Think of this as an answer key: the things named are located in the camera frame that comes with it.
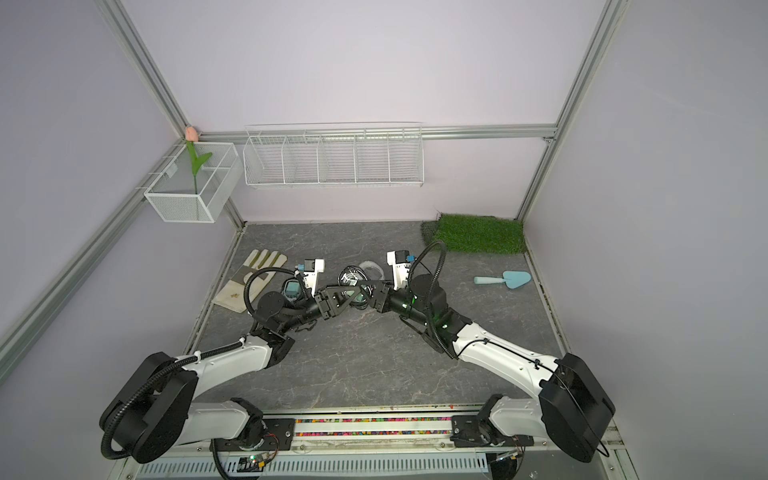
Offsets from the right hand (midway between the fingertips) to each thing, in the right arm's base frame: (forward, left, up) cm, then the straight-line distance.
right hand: (358, 283), depth 71 cm
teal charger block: (+14, +26, -24) cm, 38 cm away
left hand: (-2, -1, -1) cm, 2 cm away
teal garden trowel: (+19, -51, -27) cm, 60 cm away
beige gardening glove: (+12, +46, -26) cm, 54 cm away
